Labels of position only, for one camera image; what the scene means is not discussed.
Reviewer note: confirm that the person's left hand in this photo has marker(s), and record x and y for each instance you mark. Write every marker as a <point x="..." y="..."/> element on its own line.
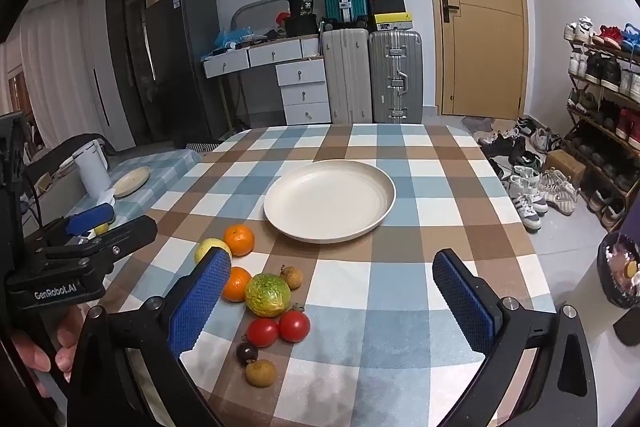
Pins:
<point x="66" y="352"/>

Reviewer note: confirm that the wooden door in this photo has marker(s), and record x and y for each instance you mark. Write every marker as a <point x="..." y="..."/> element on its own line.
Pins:
<point x="480" y="57"/>

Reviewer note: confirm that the pale blue checkered tablecloth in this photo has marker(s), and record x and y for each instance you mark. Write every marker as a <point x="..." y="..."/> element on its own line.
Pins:
<point x="165" y="167"/>

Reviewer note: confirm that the black carton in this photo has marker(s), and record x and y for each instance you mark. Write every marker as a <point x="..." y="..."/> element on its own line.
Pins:
<point x="301" y="4"/>

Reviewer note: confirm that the grey suitcase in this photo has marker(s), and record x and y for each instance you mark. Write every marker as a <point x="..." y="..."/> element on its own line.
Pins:
<point x="387" y="77"/>

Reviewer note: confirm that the blue plastic bag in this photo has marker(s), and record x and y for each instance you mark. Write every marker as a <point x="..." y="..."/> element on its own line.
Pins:
<point x="230" y="41"/>

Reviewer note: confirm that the wooden shoe rack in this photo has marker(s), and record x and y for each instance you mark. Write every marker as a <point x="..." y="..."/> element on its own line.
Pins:
<point x="580" y="122"/>

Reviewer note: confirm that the orange mandarin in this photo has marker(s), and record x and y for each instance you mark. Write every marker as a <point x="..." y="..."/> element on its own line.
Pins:
<point x="239" y="241"/>
<point x="238" y="284"/>

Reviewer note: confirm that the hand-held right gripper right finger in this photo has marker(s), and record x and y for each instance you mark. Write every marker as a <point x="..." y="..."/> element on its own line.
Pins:
<point x="465" y="302"/>

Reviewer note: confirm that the cream round plate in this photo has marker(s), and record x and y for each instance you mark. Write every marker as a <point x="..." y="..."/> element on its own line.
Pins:
<point x="330" y="202"/>

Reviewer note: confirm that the beige suitcase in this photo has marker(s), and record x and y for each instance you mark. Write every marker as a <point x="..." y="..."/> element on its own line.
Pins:
<point x="347" y="77"/>

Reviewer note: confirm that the yellow lemon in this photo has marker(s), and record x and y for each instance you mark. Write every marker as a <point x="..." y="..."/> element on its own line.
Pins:
<point x="207" y="249"/>

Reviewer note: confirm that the brown longan with stem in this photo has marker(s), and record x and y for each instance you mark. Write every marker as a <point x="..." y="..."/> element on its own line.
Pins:
<point x="292" y="278"/>

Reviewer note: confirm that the rows of racked shoes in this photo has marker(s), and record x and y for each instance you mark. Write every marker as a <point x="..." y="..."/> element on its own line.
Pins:
<point x="607" y="69"/>

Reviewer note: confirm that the dark purple small fruit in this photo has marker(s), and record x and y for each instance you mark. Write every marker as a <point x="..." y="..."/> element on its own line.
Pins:
<point x="247" y="353"/>

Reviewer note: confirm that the small cream plate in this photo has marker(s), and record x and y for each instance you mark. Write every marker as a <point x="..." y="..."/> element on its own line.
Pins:
<point x="131" y="182"/>

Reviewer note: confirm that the green yellow citrus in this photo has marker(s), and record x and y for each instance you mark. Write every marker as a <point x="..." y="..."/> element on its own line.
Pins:
<point x="267" y="295"/>

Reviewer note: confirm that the yellow black shoe box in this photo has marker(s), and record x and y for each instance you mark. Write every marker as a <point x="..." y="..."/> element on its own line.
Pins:
<point x="392" y="22"/>

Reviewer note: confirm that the white desk with drawers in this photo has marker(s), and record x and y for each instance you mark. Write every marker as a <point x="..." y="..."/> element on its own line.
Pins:
<point x="300" y="82"/>

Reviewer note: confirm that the dark refrigerator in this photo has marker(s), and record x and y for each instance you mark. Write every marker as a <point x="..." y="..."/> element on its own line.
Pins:
<point x="195" y="67"/>

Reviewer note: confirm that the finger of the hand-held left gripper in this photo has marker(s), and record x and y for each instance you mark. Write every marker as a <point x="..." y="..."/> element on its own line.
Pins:
<point x="90" y="218"/>
<point x="132" y="232"/>

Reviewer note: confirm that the white curtain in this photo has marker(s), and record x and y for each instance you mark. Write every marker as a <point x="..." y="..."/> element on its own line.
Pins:
<point x="55" y="77"/>

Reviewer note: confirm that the brown cardboard box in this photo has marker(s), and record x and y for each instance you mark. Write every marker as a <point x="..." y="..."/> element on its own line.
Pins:
<point x="565" y="167"/>

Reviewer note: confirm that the white dark wardrobe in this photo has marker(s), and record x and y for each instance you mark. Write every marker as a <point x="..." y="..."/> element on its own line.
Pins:
<point x="115" y="57"/>

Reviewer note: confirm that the black trash bin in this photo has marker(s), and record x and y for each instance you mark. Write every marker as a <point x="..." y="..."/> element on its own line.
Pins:
<point x="612" y="279"/>

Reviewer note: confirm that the white kettle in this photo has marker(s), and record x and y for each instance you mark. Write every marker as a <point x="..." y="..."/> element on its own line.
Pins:
<point x="94" y="174"/>

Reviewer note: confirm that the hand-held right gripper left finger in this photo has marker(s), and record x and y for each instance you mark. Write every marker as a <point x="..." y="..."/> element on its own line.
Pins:
<point x="200" y="302"/>

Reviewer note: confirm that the red tomato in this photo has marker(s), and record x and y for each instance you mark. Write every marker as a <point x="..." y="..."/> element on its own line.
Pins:
<point x="262" y="333"/>
<point x="294" y="326"/>

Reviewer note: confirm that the pile of sneakers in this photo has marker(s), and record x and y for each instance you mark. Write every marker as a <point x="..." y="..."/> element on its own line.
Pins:
<point x="530" y="187"/>

